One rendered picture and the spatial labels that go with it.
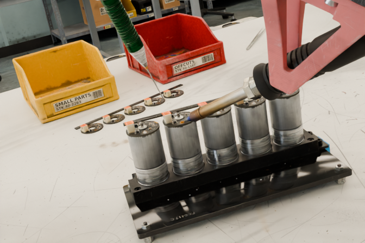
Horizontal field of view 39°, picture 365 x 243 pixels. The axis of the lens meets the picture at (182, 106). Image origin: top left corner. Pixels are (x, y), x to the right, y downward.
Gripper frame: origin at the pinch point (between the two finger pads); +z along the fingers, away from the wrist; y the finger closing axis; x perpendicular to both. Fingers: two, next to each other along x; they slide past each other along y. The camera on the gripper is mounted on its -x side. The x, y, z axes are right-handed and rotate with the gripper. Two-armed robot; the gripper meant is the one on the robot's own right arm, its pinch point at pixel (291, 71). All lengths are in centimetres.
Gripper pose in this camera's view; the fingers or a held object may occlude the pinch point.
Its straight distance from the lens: 31.9
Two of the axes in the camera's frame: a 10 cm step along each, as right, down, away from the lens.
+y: -4.9, 4.0, -7.7
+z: -2.5, 7.9, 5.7
